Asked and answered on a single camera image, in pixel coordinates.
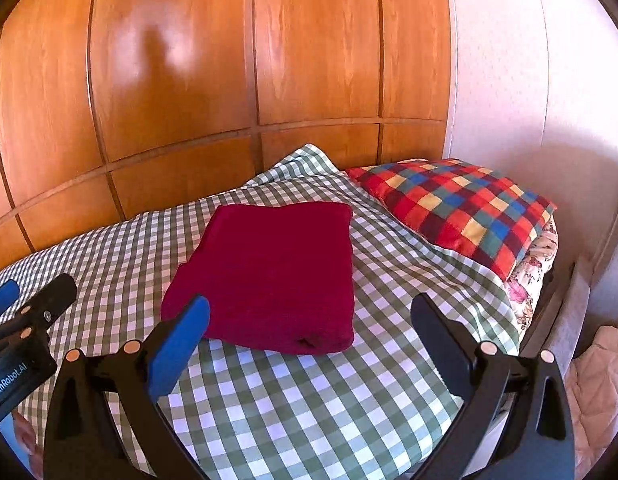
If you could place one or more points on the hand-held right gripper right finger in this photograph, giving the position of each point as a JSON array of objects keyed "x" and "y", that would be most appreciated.
[{"x": 439, "y": 340}]

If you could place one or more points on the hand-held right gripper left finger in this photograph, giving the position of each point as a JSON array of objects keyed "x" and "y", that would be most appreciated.
[{"x": 184, "y": 335}]

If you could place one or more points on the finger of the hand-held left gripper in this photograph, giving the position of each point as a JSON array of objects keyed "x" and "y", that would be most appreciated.
[
  {"x": 54, "y": 295},
  {"x": 1, "y": 300}
]

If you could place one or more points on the dark red sweater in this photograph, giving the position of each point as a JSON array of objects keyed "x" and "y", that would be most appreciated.
[{"x": 269, "y": 270}]

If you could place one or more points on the floral bedsheet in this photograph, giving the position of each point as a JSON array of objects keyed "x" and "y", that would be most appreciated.
[{"x": 531, "y": 265}]

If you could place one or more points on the multicolour checked pillow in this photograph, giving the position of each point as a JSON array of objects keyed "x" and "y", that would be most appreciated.
[{"x": 454, "y": 205}]

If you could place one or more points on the green checked bedsheet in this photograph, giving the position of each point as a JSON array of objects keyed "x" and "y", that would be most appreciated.
[{"x": 314, "y": 410}]

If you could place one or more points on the pink quilted cloth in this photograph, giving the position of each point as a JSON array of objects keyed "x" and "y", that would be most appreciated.
[{"x": 604, "y": 390}]

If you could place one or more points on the wooden wardrobe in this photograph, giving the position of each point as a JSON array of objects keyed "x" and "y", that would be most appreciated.
[{"x": 189, "y": 85}]

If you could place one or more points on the grey bed frame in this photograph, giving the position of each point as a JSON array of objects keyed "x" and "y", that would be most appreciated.
[{"x": 571, "y": 310}]

